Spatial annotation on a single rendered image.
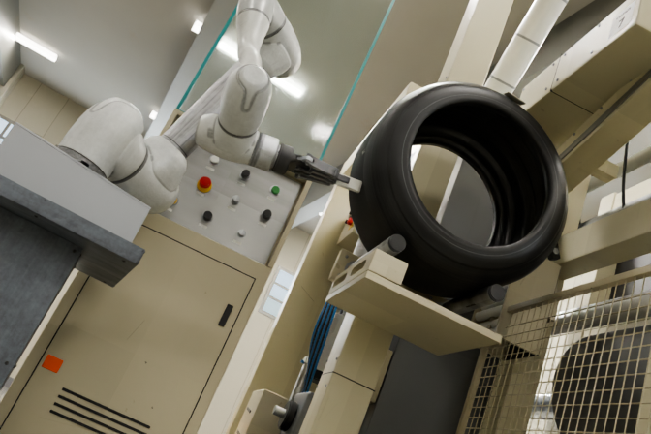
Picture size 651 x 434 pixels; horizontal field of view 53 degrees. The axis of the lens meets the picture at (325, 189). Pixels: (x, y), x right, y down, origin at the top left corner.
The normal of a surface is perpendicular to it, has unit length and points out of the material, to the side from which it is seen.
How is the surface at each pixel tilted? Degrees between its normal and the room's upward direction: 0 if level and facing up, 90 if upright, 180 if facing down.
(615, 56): 180
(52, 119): 90
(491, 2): 90
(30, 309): 90
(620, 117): 162
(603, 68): 180
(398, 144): 92
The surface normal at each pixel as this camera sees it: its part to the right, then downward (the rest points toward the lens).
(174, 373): 0.26, -0.32
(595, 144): -0.28, 0.69
